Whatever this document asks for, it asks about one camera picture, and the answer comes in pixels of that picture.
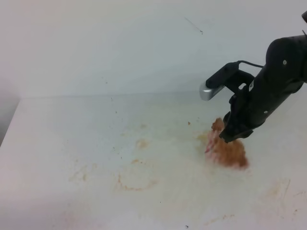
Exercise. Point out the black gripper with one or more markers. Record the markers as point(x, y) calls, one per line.
point(283, 74)

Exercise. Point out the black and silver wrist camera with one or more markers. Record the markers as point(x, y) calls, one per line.
point(229, 76)

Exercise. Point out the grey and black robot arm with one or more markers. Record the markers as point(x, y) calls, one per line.
point(256, 98)

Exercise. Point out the pink rag with coffee stains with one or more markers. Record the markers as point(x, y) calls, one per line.
point(231, 154)

